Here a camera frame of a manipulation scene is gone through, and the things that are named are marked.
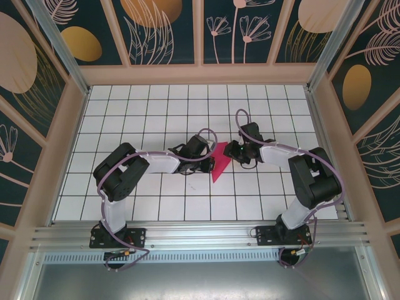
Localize aluminium corner post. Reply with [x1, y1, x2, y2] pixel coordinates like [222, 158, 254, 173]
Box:
[26, 0, 92, 96]
[307, 0, 365, 91]

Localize grey metal sheet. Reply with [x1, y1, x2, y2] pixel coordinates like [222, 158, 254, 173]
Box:
[18, 261, 387, 300]

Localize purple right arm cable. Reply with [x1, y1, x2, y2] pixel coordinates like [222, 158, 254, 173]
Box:
[235, 108, 346, 269]

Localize long aluminium mounting rail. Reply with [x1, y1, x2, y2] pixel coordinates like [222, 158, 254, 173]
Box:
[29, 221, 373, 251]

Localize perforated metal cable strip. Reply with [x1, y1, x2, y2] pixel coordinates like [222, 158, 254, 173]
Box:
[43, 252, 284, 264]

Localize wall panel with pink flowers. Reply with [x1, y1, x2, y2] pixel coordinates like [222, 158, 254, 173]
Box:
[202, 0, 273, 66]

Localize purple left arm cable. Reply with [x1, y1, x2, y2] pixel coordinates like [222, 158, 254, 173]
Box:
[97, 127, 219, 271]

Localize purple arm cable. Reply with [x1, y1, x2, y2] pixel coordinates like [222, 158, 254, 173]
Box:
[97, 127, 219, 271]
[235, 108, 346, 269]

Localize aluminium table side rail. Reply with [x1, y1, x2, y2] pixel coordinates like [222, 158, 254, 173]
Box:
[304, 89, 356, 223]

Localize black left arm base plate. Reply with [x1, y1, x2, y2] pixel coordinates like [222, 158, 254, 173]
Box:
[89, 227, 147, 249]

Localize wall panel gold circle feathers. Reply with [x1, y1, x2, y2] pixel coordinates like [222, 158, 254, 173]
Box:
[111, 0, 197, 66]

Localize wall panel pink circle gold lines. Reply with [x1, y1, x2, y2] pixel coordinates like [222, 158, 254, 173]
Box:
[274, 0, 343, 65]

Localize wall panel feather and gold oval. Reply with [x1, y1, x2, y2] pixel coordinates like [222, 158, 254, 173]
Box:
[326, 0, 400, 135]

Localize wall panel with gold oval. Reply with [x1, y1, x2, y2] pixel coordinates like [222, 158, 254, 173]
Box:
[40, 0, 126, 66]

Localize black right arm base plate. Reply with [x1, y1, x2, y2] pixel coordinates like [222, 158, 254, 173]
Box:
[255, 225, 312, 246]

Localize pink paper sheet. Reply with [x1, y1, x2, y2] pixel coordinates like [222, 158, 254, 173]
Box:
[209, 141, 233, 184]

